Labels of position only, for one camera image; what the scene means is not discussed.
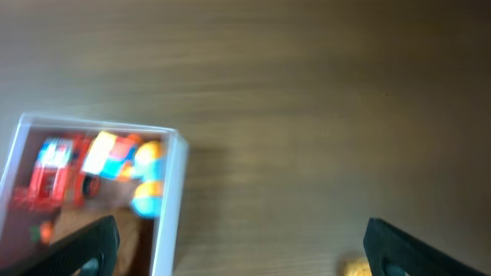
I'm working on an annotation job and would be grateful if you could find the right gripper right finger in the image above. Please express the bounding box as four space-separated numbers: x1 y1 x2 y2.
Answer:
363 218 486 276

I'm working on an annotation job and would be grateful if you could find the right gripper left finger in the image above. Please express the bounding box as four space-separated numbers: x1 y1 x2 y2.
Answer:
15 215 120 276

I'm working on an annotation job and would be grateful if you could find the yellow round toy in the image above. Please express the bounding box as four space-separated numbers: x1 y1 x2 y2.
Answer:
340 257 372 276

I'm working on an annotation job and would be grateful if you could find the blue orange toy figure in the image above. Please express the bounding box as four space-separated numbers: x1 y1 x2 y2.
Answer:
117 134 166 219

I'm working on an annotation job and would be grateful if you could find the red toy fire truck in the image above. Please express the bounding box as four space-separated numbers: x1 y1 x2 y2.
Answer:
11 134 101 212

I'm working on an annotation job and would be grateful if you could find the multicolour puzzle cube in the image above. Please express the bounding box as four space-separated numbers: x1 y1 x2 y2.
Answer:
81 131 140 180

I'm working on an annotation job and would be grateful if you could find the pink open cardboard box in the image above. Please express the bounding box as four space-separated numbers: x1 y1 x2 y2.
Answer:
1 114 189 275

